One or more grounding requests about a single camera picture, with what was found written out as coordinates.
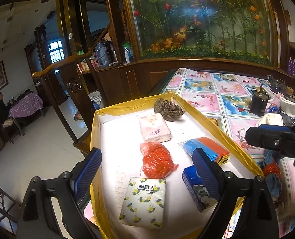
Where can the yellow cardboard box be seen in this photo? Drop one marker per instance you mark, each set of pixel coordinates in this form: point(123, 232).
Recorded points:
point(112, 134)

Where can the wooden stair railing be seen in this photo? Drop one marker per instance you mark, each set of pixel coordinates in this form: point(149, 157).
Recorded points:
point(74, 87)

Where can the pink box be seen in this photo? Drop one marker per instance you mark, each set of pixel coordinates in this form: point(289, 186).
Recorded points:
point(86, 67)

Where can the steel vacuum flask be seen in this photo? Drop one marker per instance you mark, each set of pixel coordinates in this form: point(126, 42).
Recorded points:
point(114, 54)

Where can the white bee print tissue pack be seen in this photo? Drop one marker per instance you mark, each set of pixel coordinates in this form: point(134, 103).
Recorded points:
point(142, 201)

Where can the white plastic bucket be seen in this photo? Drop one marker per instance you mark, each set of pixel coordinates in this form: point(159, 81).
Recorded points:
point(95, 99)

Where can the table with purple cloth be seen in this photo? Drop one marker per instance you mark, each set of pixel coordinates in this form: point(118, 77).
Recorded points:
point(25, 104)

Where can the barred window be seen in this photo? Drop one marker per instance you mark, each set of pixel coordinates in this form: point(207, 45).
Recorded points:
point(56, 52)

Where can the white cloth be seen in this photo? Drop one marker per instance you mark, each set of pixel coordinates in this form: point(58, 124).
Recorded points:
point(289, 107)
point(269, 120)

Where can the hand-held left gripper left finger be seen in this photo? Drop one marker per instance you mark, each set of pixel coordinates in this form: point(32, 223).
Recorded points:
point(87, 171)

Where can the clear packet of coloured cloths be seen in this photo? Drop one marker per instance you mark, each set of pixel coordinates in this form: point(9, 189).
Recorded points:
point(204, 144)

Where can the black printed cloth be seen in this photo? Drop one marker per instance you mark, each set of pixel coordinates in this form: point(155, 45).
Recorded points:
point(290, 122)

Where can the pink tissue pack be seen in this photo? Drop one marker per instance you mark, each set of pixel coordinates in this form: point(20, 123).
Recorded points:
point(153, 127)

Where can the grey blue thermos jug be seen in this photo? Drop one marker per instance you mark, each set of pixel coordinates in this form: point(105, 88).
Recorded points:
point(102, 54)

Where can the white plastic bottle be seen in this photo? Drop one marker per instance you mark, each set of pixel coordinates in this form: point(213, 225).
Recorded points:
point(127, 57)

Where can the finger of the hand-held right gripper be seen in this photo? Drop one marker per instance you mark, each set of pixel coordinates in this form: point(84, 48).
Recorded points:
point(264, 137)

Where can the black cylinder with metal shaft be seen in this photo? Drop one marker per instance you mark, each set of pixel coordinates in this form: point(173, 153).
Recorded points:
point(259, 104)

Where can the blue tissue pack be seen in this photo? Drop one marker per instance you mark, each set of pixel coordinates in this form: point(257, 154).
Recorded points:
point(188, 181)

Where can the black metal device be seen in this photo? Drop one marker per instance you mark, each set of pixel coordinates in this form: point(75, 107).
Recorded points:
point(277, 84)

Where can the glass flower display case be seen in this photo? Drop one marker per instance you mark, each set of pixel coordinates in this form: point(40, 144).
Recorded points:
point(199, 29)

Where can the blue white packet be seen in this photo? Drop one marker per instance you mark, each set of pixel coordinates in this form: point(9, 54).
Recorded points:
point(273, 110)

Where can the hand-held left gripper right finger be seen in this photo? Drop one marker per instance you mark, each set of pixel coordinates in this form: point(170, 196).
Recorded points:
point(207, 174)

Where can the red plastic bag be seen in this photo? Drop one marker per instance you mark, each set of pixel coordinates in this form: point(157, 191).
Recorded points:
point(157, 161)

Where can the red mesh ball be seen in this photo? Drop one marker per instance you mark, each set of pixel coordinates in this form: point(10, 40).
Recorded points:
point(274, 169)

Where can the wooden chair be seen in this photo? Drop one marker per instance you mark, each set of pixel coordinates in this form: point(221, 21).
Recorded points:
point(8, 123)

